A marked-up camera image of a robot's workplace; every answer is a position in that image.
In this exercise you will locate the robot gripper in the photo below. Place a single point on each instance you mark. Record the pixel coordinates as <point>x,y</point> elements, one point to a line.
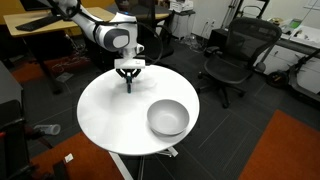
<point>130,64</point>

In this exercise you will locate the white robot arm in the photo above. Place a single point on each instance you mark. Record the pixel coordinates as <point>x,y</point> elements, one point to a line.
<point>113,36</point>

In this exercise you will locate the grey round bowl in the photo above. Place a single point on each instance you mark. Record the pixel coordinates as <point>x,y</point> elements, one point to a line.
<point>168,116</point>

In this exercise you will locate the black desk chair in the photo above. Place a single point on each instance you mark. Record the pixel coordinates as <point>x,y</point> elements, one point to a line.
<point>165,50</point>

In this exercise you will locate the grey floor plate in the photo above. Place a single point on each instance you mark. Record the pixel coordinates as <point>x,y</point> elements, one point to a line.
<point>64,77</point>

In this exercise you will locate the white drawer cabinet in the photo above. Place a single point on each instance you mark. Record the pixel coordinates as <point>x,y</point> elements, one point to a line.
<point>183,25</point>

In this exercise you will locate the white box device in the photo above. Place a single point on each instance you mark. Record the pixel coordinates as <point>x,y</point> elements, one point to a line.
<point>181,5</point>

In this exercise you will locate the white table base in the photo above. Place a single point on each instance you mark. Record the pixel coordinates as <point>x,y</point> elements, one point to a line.
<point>120,165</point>

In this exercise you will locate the black computer tower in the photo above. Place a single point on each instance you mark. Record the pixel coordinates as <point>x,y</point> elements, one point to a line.
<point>218,38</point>

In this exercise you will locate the clear plastic bottle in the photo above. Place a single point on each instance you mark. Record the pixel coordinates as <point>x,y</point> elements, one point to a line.
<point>48,129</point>

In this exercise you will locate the small white tag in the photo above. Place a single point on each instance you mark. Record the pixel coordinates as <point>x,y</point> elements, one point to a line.
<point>69,158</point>

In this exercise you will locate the black keyboard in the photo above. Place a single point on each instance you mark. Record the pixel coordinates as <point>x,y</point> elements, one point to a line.
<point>36,23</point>

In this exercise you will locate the black mesh office chair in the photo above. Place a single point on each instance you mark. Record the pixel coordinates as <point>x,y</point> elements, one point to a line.
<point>233,63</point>

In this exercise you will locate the light wooden desk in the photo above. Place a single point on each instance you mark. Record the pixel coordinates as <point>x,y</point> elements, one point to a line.
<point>20,26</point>

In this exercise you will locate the small black floor block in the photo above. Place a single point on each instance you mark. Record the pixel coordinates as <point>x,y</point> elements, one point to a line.
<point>61,170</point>

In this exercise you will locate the black computer monitor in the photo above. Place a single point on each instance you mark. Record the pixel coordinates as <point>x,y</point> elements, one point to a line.
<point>31,4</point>

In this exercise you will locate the grey cabinet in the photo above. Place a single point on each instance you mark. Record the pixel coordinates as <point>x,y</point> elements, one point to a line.
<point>8,86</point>

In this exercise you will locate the white counter cabinet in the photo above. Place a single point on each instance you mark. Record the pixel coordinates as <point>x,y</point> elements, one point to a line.
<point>283,55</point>

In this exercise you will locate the black electric scooter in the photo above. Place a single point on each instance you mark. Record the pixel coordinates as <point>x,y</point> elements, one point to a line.
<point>300,80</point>

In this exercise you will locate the green item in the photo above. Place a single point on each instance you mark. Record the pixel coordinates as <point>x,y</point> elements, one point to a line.
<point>295,23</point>

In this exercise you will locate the black cart frame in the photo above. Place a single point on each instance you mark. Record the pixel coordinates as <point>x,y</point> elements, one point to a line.
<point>13,150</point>

